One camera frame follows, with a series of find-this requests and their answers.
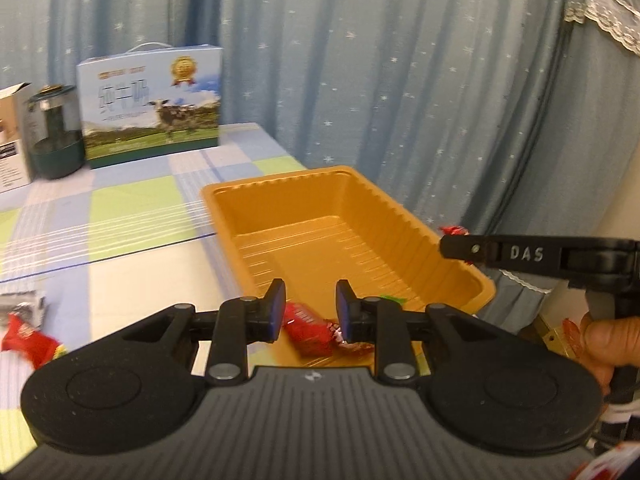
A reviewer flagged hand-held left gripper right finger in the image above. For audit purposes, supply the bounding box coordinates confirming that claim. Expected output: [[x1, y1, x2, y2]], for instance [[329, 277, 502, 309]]
[[334, 279, 507, 386]]

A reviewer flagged plaid tablecloth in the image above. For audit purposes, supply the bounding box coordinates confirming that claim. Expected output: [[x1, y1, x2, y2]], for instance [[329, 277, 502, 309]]
[[0, 122, 311, 463]]

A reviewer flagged blue lace-trimmed cover cloth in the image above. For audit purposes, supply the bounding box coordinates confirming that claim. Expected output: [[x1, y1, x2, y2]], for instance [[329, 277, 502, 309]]
[[477, 0, 640, 343]]

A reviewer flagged blue milk carton box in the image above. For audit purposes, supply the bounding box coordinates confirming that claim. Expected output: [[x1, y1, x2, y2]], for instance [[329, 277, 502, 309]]
[[76, 42, 224, 170]]

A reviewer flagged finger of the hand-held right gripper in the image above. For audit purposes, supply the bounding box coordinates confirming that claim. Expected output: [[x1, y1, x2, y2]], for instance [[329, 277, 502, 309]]
[[439, 233, 569, 282]]

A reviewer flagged gold shiny object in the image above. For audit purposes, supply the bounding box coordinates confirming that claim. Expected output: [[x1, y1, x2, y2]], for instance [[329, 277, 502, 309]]
[[532, 317, 577, 359]]

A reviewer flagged blue star curtain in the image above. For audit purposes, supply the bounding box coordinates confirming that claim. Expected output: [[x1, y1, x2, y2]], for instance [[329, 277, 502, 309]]
[[0, 0, 640, 273]]

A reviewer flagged red white patterned clothing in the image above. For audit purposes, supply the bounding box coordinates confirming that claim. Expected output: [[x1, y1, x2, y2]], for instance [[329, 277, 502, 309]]
[[574, 441, 640, 480]]

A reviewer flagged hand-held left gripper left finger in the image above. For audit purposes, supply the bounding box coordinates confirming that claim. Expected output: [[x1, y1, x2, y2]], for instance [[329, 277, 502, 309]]
[[116, 279, 288, 386]]

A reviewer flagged grey snack packet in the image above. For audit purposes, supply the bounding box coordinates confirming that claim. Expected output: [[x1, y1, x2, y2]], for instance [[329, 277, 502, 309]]
[[0, 289, 48, 325]]

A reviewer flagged orange plastic tray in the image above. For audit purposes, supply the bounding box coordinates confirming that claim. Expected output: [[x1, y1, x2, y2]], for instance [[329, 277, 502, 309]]
[[201, 165, 497, 376]]

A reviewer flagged white product box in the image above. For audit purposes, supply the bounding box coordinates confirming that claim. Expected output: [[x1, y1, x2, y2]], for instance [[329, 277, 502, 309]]
[[0, 82, 37, 195]]

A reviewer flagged dark green humidifier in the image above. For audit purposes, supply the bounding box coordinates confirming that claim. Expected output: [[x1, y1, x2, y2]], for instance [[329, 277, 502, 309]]
[[25, 83, 86, 181]]

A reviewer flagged person's right hand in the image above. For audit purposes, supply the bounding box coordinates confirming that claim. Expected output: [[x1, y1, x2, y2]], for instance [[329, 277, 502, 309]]
[[579, 310, 622, 397]]

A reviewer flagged red candy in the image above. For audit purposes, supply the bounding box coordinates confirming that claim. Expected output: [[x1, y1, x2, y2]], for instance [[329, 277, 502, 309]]
[[0, 312, 68, 367], [438, 225, 476, 267], [281, 301, 375, 359]]

